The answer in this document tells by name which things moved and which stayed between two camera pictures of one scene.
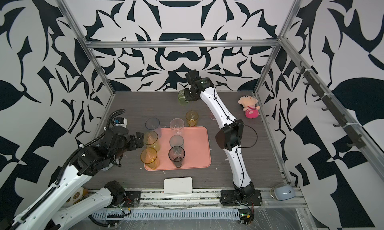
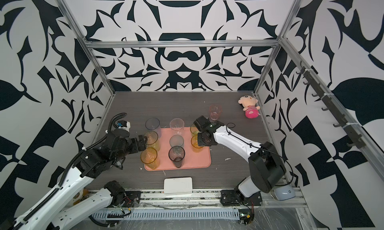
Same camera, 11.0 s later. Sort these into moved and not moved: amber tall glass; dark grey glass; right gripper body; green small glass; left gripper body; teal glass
Moved: right gripper body; green small glass
Not moved: left gripper body; dark grey glass; teal glass; amber tall glass
